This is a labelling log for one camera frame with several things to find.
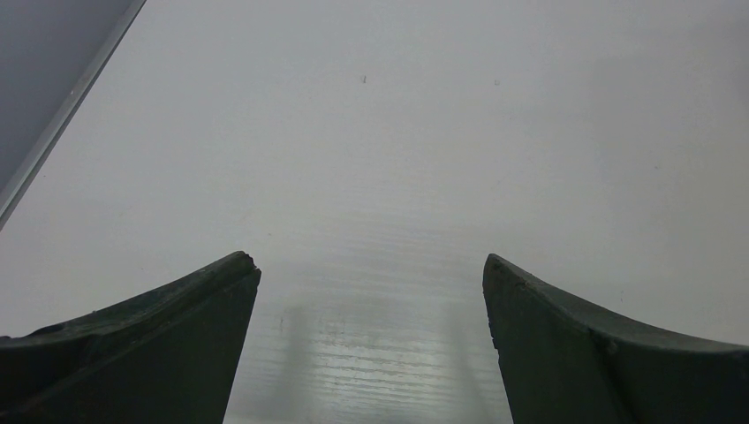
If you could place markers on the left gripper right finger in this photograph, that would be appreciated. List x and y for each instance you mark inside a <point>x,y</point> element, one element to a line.
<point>564,359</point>

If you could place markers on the aluminium left side rail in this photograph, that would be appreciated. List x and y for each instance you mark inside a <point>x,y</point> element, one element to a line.
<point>52,53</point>

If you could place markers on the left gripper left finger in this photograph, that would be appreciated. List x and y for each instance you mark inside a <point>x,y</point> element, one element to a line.
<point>169,355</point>

